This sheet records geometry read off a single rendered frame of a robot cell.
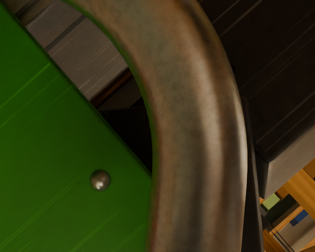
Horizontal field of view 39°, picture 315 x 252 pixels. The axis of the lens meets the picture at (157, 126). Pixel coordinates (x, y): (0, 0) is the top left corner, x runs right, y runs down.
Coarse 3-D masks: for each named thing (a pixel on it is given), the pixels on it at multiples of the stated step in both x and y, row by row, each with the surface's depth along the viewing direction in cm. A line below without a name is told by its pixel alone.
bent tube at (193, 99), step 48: (96, 0) 13; (144, 0) 13; (192, 0) 13; (144, 48) 13; (192, 48) 13; (144, 96) 14; (192, 96) 13; (192, 144) 13; (240, 144) 13; (192, 192) 13; (240, 192) 13; (192, 240) 12; (240, 240) 13
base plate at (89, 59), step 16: (48, 16) 56; (64, 16) 58; (80, 16) 60; (32, 32) 57; (48, 32) 59; (64, 32) 61; (80, 32) 63; (96, 32) 66; (48, 48) 61; (64, 48) 63; (80, 48) 66; (96, 48) 69; (112, 48) 72; (64, 64) 66; (80, 64) 69; (96, 64) 72; (112, 64) 76; (80, 80) 73; (96, 80) 76
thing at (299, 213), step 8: (312, 160) 868; (304, 168) 865; (312, 168) 863; (312, 176) 858; (280, 192) 850; (264, 200) 846; (272, 200) 845; (280, 200) 863; (264, 208) 858; (296, 208) 827; (264, 216) 873; (288, 216) 823; (296, 216) 829; (304, 216) 828; (280, 224) 819; (272, 232) 815; (280, 240) 809; (312, 240) 804; (304, 248) 801
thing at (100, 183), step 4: (92, 172) 23; (96, 172) 23; (100, 172) 23; (104, 172) 23; (92, 176) 23; (96, 176) 23; (100, 176) 23; (104, 176) 23; (108, 176) 23; (92, 180) 23; (96, 180) 23; (100, 180) 23; (104, 180) 23; (108, 180) 23; (92, 184) 23; (96, 184) 23; (100, 184) 23; (104, 184) 23; (108, 184) 23; (96, 188) 23; (100, 188) 23; (104, 188) 23
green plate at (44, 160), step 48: (0, 0) 24; (0, 48) 24; (0, 96) 24; (48, 96) 23; (0, 144) 23; (48, 144) 23; (96, 144) 23; (0, 192) 23; (48, 192) 23; (96, 192) 23; (144, 192) 23; (0, 240) 23; (48, 240) 23; (96, 240) 23; (144, 240) 23
